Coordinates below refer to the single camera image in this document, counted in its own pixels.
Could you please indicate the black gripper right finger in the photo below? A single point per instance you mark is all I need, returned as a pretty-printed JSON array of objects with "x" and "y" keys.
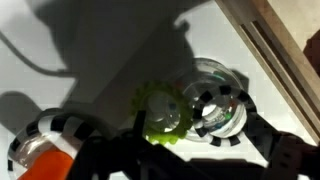
[{"x": 263, "y": 136}]

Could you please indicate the wooden slatted tray box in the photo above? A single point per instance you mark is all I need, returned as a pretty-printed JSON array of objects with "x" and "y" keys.
[{"x": 283, "y": 35}]

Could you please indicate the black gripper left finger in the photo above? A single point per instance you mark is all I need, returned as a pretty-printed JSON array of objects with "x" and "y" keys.
[{"x": 139, "y": 124}]

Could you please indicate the orange stacking post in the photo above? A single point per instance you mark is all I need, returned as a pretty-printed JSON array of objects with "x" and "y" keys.
[{"x": 50, "y": 165}]

